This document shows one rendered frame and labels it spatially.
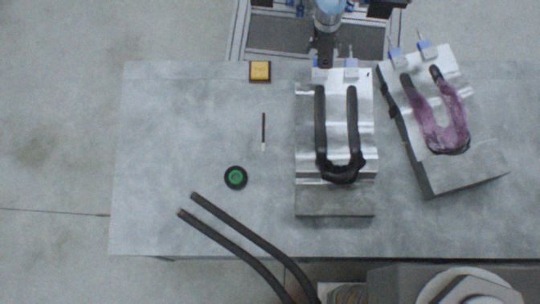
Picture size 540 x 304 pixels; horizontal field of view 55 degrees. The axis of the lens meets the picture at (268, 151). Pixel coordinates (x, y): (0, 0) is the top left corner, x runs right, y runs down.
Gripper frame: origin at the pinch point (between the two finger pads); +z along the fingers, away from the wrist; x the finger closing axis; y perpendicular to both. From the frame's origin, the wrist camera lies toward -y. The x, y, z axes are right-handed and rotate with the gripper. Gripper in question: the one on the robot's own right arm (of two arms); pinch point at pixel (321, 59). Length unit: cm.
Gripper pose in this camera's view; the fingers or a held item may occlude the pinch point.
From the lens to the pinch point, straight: 170.8
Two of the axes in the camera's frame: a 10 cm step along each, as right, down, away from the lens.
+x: -10.0, 0.0, 0.3
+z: 0.3, 2.6, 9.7
